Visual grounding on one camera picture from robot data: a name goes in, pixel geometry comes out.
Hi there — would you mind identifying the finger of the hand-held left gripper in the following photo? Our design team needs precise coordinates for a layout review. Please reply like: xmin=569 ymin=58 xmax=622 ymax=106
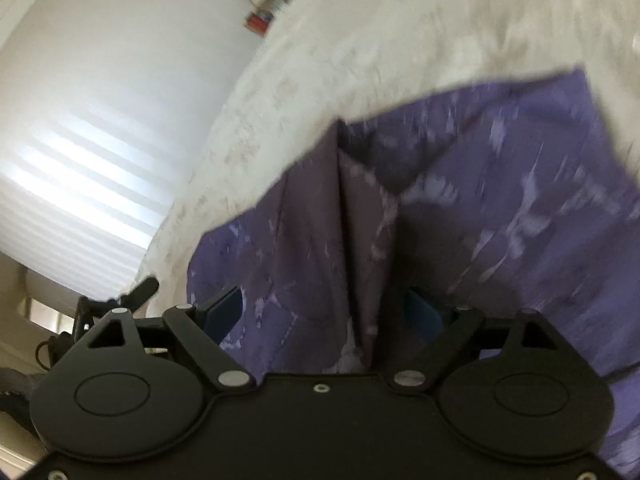
xmin=120 ymin=277 xmax=161 ymax=311

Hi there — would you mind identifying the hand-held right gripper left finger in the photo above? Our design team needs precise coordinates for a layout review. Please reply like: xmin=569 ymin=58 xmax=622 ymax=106
xmin=86 ymin=286 xmax=254 ymax=392

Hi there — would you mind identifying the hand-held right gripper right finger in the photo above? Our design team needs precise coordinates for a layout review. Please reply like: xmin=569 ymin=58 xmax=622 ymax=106
xmin=389 ymin=287 xmax=559 ymax=391

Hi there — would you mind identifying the purple patterned hooded jacket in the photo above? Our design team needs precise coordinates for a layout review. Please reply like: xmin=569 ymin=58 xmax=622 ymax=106
xmin=186 ymin=67 xmax=640 ymax=476

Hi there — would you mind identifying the white window blind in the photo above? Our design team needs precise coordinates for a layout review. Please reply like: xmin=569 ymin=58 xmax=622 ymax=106
xmin=0 ymin=105 xmax=181 ymax=293

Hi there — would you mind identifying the bed with cream bedspread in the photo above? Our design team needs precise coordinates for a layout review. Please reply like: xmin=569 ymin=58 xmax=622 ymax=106
xmin=120 ymin=0 xmax=640 ymax=311

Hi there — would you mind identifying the red picture box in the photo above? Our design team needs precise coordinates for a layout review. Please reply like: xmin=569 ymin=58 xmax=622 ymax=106
xmin=243 ymin=7 xmax=277 ymax=36

